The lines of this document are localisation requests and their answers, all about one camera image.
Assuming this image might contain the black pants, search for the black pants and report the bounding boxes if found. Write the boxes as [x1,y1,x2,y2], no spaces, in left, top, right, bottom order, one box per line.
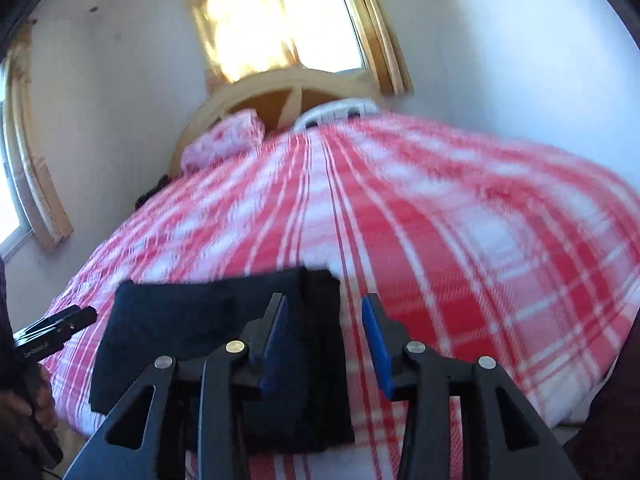
[89,266,357,457]

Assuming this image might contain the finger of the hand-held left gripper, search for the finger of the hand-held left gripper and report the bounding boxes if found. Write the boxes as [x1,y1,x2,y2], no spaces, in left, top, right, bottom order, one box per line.
[12,304,99,342]

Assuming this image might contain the red plaid blanket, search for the red plaid blanket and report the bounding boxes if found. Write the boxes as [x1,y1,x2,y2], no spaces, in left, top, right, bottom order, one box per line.
[42,112,640,480]

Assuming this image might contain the yellow curtain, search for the yellow curtain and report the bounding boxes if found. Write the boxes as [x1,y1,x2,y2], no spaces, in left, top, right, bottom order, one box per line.
[181,0,302,94]

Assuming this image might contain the person's left hand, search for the person's left hand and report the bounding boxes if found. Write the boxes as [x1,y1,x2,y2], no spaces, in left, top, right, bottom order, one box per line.
[7,366,59,442]

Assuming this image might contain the white framed window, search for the white framed window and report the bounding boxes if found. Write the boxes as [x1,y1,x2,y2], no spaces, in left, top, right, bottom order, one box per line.
[272,0,367,74]

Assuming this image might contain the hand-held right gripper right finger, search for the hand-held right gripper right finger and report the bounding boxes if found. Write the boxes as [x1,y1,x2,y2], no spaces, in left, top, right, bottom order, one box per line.
[360,293,582,480]

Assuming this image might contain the dark cloth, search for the dark cloth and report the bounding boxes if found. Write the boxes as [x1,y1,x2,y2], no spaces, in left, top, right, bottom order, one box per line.
[134,174,174,210]

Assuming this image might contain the pink floral pillow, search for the pink floral pillow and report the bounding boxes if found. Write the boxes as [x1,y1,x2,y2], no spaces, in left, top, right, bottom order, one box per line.
[180,110,266,172]

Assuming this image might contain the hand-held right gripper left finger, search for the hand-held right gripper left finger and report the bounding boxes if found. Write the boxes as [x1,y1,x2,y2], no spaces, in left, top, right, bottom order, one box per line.
[62,293,291,480]

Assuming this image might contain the white patterned pillow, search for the white patterned pillow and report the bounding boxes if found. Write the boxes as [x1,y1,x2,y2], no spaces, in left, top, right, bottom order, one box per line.
[292,99,381,134]

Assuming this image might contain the cream wooden headboard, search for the cream wooden headboard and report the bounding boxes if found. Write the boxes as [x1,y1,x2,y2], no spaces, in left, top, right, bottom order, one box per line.
[169,67,382,179]

